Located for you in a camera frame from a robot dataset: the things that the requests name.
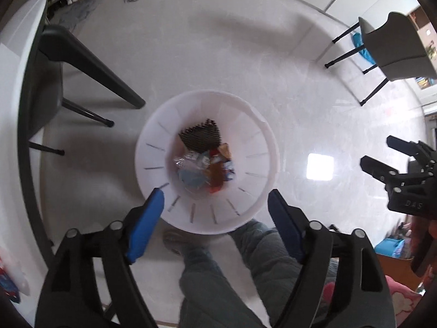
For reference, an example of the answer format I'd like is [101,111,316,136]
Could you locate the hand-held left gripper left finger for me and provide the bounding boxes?
[34,187,165,328]

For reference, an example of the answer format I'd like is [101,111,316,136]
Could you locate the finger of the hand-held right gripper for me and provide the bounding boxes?
[360,155,401,186]
[386,136,437,174]

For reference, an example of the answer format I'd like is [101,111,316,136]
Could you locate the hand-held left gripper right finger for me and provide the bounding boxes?
[267,189,397,328]

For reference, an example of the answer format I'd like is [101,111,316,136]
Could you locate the clear plastic wrapper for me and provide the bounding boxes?
[172,152,209,173]

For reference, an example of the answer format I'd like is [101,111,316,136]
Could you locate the white plastic bin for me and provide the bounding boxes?
[134,90,281,236]

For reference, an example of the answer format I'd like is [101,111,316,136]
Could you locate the large brown paper sheet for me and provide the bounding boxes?
[206,162,228,188]

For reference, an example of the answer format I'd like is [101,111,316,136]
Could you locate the black mesh pad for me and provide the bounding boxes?
[179,119,222,151]

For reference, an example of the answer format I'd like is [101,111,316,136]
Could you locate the person's grey slipper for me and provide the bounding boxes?
[163,230,192,257]

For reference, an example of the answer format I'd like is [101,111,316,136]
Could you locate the blue bag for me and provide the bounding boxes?
[375,238,407,258]

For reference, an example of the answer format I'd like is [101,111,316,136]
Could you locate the brown wooden board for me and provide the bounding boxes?
[377,253,424,292]

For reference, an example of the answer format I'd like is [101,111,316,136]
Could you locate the person's grey trousers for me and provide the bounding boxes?
[179,219,342,328]

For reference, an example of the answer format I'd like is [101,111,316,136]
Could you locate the pink printed blanket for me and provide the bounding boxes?
[323,278,427,328]

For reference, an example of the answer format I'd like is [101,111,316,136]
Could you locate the grey chair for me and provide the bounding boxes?
[27,48,115,156]
[324,12,437,107]

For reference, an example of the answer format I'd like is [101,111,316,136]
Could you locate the blue cloth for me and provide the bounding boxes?
[352,31,376,65]

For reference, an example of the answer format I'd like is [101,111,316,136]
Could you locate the white plastic bag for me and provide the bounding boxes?
[0,246,31,296]

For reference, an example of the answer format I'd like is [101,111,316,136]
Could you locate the red blue printed packet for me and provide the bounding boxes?
[0,266,21,303]

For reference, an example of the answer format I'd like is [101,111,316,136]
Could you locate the black table leg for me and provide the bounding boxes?
[39,25,147,109]

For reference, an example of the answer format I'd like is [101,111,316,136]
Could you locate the grey printed floor mat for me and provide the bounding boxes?
[51,0,99,30]

